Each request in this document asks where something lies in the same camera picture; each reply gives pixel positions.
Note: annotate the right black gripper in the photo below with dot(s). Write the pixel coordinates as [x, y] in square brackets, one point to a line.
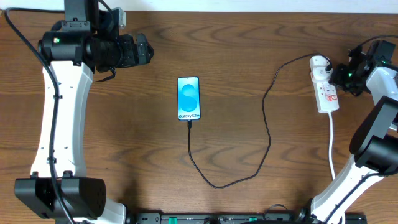
[351, 82]

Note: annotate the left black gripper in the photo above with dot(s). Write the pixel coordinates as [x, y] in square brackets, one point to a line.
[140, 49]

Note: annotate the blue Galaxy smartphone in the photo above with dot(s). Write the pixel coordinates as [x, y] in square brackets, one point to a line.
[188, 97]

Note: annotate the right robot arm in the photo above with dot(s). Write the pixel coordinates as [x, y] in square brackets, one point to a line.
[373, 152]

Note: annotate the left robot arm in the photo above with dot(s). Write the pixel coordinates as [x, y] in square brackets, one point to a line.
[86, 41]

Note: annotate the white power strip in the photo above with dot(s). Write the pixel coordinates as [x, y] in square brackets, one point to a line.
[325, 93]

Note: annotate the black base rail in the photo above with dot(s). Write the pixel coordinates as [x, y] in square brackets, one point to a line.
[269, 217]

